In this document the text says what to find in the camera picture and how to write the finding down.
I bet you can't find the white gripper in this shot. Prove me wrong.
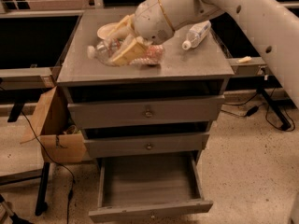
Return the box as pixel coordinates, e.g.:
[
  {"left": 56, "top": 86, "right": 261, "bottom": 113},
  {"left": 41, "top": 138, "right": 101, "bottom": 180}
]
[{"left": 106, "top": 0, "right": 174, "bottom": 66}]

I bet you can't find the clear water bottle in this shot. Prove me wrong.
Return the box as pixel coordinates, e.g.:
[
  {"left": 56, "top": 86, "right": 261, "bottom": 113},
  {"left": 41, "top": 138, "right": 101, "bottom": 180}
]
[{"left": 87, "top": 39, "right": 145, "bottom": 66}]

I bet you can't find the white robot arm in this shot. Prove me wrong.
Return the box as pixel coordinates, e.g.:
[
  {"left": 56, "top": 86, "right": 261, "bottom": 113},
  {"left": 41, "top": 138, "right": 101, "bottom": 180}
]
[{"left": 135, "top": 0, "right": 299, "bottom": 224}]

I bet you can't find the white labelled water bottle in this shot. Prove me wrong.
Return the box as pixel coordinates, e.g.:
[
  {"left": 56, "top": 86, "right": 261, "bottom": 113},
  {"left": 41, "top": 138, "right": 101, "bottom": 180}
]
[{"left": 182, "top": 21, "right": 211, "bottom": 50}]

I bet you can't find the grey drawer cabinet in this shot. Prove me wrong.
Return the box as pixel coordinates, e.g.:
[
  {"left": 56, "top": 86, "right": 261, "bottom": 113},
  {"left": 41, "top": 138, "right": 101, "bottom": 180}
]
[{"left": 58, "top": 8, "right": 233, "bottom": 161}]

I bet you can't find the grey top drawer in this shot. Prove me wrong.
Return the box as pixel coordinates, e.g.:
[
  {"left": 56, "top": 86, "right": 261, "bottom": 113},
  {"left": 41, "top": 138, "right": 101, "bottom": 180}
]
[{"left": 68, "top": 95, "right": 224, "bottom": 129}]

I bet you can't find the grey middle drawer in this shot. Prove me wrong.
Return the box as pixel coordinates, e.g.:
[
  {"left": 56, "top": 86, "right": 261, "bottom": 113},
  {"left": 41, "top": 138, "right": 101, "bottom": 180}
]
[{"left": 85, "top": 133, "right": 209, "bottom": 158}]

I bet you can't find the grey open bottom drawer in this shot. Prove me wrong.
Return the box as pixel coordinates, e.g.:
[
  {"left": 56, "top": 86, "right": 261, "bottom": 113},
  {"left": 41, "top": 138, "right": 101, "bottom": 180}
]
[{"left": 89, "top": 152, "right": 213, "bottom": 223}]

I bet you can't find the white paper bowl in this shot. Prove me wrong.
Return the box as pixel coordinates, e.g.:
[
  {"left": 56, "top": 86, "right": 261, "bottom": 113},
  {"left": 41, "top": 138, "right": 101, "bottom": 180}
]
[{"left": 97, "top": 22, "right": 117, "bottom": 40}]

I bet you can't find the red apple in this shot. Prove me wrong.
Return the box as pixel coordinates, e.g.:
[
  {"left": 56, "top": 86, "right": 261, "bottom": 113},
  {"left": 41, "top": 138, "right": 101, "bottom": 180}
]
[{"left": 141, "top": 45, "right": 164, "bottom": 65}]

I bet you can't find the small yellow foam piece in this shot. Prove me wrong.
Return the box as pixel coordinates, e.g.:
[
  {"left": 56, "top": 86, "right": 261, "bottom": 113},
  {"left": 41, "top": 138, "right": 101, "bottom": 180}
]
[{"left": 237, "top": 56, "right": 251, "bottom": 63}]

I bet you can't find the brown cardboard box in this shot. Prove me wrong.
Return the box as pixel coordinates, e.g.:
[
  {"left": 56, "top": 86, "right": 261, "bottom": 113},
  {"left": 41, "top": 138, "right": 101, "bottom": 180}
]
[{"left": 21, "top": 87, "right": 86, "bottom": 163}]

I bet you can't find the black table leg right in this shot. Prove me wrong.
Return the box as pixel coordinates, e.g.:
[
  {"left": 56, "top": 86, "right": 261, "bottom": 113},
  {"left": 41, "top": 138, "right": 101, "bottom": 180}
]
[{"left": 257, "top": 88, "right": 291, "bottom": 131}]

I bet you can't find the black table leg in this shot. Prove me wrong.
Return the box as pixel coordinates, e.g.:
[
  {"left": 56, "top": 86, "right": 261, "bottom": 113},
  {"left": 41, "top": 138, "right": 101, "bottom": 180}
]
[
  {"left": 257, "top": 88, "right": 291, "bottom": 131},
  {"left": 35, "top": 162, "right": 50, "bottom": 217}
]

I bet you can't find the black table leg left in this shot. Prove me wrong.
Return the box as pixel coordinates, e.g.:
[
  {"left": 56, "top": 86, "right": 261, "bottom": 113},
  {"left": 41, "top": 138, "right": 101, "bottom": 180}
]
[{"left": 35, "top": 162, "right": 50, "bottom": 217}]

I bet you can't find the black floor cable left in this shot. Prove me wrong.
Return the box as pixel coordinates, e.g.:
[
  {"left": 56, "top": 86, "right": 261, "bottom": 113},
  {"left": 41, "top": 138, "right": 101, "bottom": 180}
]
[{"left": 20, "top": 110, "right": 77, "bottom": 224}]

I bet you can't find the black power adapter cable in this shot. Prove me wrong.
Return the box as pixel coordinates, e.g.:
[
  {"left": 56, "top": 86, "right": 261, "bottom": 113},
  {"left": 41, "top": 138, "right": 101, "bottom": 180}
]
[{"left": 221, "top": 87, "right": 296, "bottom": 133}]

